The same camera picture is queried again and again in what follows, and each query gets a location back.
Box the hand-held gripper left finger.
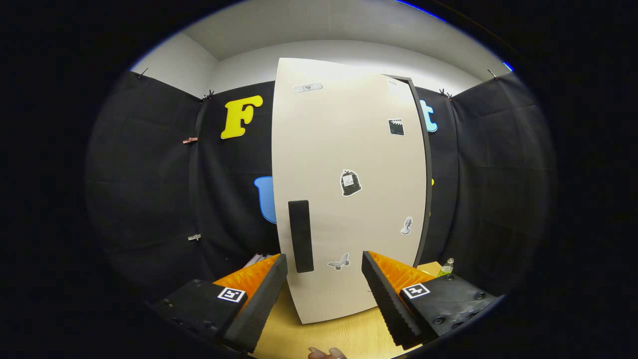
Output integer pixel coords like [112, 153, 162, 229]
[150, 253, 289, 354]

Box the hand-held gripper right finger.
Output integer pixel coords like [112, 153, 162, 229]
[361, 251, 501, 350]

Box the black door handle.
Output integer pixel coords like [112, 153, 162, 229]
[288, 200, 315, 274]

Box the grey shoe cabinet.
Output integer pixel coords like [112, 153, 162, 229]
[384, 75, 433, 267]

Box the beige shoe cabinet door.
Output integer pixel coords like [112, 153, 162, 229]
[272, 57, 428, 325]

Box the black backdrop cloth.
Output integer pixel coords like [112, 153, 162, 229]
[86, 70, 556, 300]

